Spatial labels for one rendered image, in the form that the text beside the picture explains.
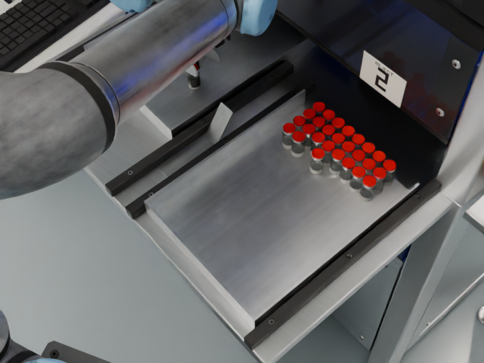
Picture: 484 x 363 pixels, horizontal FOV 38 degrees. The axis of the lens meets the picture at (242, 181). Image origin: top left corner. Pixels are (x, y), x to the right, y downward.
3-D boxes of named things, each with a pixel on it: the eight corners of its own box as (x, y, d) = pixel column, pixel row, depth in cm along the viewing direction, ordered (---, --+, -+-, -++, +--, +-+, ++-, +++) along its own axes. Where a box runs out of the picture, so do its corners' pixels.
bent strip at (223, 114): (223, 123, 120) (221, 101, 115) (235, 133, 119) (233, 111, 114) (158, 169, 115) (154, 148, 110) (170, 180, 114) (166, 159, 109)
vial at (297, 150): (297, 145, 117) (299, 127, 113) (307, 153, 116) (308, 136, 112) (288, 152, 116) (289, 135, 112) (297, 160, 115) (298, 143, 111)
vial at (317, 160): (316, 161, 115) (318, 145, 111) (325, 169, 114) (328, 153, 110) (307, 168, 114) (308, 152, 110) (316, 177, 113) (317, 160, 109)
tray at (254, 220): (302, 101, 122) (304, 88, 119) (415, 196, 111) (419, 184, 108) (146, 212, 110) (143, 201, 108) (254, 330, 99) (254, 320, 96)
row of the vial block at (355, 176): (298, 130, 118) (299, 112, 115) (375, 196, 111) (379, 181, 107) (289, 136, 118) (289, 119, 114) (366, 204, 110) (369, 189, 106)
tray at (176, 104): (227, -25, 141) (226, -39, 138) (317, 45, 130) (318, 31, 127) (87, 59, 129) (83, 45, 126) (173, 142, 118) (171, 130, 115)
